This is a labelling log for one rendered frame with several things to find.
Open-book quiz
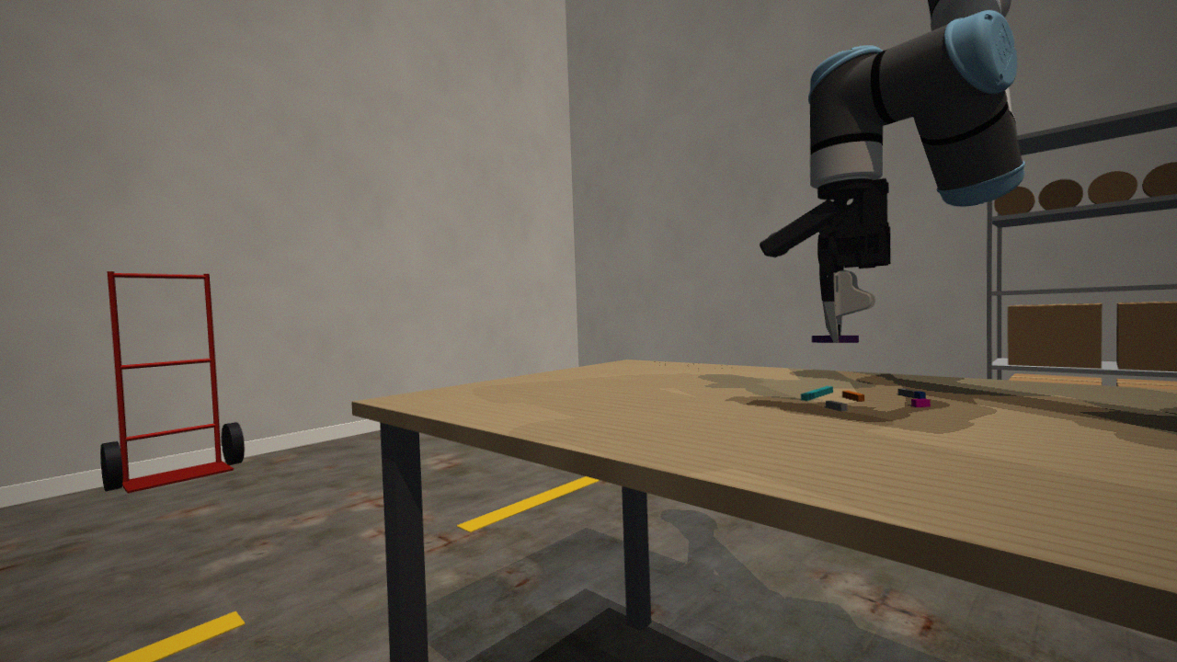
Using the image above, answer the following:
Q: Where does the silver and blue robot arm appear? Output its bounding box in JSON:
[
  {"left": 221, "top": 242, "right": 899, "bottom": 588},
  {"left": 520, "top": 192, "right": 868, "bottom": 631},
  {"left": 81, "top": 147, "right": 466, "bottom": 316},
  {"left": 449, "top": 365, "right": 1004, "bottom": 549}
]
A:
[{"left": 760, "top": 0, "right": 1025, "bottom": 257}]

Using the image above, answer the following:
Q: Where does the turquoise rod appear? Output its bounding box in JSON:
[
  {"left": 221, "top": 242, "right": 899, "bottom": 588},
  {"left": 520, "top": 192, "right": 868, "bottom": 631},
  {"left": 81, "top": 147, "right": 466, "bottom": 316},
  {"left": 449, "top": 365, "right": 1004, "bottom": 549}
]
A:
[{"left": 802, "top": 386, "right": 833, "bottom": 400}]

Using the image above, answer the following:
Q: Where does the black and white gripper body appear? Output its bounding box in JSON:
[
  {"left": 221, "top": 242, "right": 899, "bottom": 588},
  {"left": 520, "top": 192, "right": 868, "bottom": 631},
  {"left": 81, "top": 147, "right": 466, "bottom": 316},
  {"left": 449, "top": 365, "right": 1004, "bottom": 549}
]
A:
[{"left": 817, "top": 178, "right": 891, "bottom": 272}]

